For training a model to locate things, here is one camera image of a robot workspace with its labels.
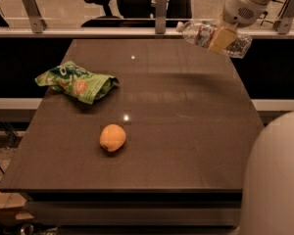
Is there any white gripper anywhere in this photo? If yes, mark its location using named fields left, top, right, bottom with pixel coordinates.
left=208, top=0, right=268, bottom=53

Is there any clear plastic water bottle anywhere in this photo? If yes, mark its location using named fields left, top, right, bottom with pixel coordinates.
left=176, top=21, right=252, bottom=59

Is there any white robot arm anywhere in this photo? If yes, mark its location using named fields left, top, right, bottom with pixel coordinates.
left=209, top=0, right=294, bottom=235

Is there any black office chair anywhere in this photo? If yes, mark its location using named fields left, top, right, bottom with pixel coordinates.
left=81, top=0, right=192, bottom=27

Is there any orange fruit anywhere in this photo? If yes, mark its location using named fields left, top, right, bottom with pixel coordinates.
left=99, top=124, right=126, bottom=152

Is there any green chip bag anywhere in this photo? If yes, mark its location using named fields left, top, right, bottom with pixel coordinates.
left=35, top=61, right=119, bottom=105

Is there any middle metal rail bracket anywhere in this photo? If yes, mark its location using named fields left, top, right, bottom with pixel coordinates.
left=155, top=0, right=167, bottom=34

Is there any left metal rail bracket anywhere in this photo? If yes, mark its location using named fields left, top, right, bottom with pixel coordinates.
left=22, top=0, right=47, bottom=33

